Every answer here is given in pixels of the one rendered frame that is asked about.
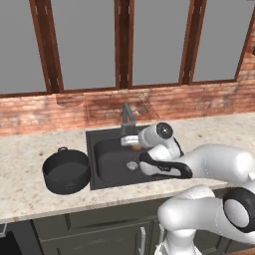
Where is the dark green drawer front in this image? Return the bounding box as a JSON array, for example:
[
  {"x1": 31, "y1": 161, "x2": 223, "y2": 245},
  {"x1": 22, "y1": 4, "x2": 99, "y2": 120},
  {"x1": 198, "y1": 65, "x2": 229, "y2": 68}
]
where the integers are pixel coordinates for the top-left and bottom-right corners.
[{"x1": 66, "y1": 199, "x2": 161, "y2": 231}]

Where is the silver cupboard handle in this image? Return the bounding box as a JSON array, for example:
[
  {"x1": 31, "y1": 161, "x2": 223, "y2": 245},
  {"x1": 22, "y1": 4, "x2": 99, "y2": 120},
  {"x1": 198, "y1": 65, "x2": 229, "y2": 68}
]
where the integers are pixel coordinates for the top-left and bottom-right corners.
[{"x1": 138, "y1": 226, "x2": 146, "y2": 255}]

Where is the black sink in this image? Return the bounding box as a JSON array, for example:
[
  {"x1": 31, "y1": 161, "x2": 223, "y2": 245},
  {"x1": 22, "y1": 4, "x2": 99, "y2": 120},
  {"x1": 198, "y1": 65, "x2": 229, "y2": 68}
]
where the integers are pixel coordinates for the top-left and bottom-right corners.
[{"x1": 85, "y1": 125, "x2": 187, "y2": 191}]

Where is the black pot with handles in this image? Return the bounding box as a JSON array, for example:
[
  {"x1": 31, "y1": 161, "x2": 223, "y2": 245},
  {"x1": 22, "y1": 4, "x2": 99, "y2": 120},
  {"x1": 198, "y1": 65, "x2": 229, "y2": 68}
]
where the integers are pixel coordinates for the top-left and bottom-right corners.
[{"x1": 41, "y1": 146, "x2": 92, "y2": 196}]

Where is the silver sink drain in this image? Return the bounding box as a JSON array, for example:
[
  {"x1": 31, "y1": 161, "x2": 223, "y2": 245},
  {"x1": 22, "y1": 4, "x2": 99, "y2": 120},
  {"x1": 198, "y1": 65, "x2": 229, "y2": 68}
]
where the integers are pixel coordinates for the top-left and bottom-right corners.
[{"x1": 126, "y1": 160, "x2": 140, "y2": 171}]

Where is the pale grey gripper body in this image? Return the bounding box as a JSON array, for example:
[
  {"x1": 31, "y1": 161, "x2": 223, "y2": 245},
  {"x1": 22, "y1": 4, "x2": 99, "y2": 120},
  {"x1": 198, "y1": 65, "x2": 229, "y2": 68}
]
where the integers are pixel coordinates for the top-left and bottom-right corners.
[{"x1": 120, "y1": 134, "x2": 140, "y2": 147}]

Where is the dark grey tap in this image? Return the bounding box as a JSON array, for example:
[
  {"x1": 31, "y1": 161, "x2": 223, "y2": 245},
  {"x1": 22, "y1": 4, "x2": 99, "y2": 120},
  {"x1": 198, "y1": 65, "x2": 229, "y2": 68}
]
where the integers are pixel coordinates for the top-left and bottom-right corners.
[{"x1": 120, "y1": 102, "x2": 137, "y2": 135}]

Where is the dark green cupboard door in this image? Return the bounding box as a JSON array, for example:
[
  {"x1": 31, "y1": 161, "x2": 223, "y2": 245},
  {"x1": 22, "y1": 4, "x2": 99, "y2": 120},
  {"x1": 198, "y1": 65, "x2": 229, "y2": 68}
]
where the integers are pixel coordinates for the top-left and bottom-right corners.
[
  {"x1": 150, "y1": 217, "x2": 248, "y2": 255},
  {"x1": 39, "y1": 221, "x2": 153, "y2": 255}
]

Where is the wooden framed window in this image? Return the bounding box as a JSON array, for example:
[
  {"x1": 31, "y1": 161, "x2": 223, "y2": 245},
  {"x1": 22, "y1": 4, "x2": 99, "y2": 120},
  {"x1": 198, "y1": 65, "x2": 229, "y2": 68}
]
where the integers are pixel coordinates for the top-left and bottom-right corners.
[{"x1": 0, "y1": 0, "x2": 255, "y2": 99}]

